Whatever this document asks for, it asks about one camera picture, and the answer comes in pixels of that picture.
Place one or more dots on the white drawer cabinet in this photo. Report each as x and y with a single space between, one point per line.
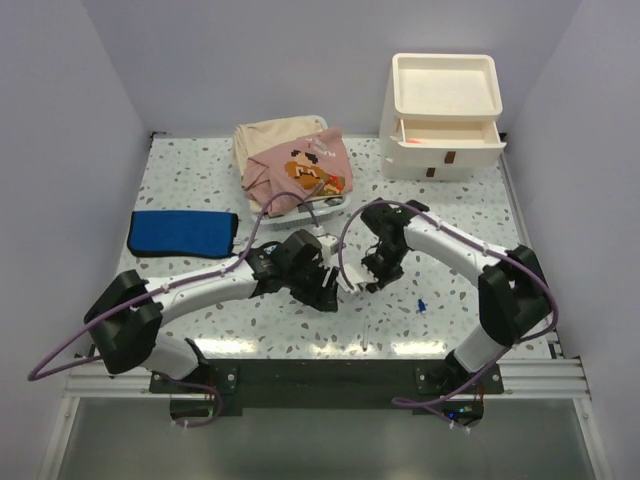
453 101

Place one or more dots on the brown top drawer handle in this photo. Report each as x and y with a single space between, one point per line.
450 157

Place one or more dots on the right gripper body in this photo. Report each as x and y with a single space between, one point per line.
385 263

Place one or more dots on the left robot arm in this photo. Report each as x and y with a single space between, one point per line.
125 322

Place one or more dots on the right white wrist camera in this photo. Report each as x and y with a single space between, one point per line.
354 279

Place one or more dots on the blue cloth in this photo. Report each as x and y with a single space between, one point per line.
185 233

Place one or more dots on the white laundry basket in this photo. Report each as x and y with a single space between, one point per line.
322 207

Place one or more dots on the aluminium rail frame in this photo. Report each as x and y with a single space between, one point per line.
195 172

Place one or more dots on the white slim pen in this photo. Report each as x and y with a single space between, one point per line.
365 335

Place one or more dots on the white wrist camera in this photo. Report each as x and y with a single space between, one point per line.
354 279
330 245

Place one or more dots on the pink printed t-shirt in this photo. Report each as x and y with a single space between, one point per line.
310 166

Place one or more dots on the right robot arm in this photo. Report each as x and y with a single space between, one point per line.
513 295

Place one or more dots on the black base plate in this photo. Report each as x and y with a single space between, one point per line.
310 384

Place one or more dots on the blue round tin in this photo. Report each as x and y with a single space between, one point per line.
270 246

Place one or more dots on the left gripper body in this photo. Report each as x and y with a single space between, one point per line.
308 281

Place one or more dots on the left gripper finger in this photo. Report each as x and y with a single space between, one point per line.
330 280
326 302

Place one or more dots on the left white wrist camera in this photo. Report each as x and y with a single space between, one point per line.
330 245

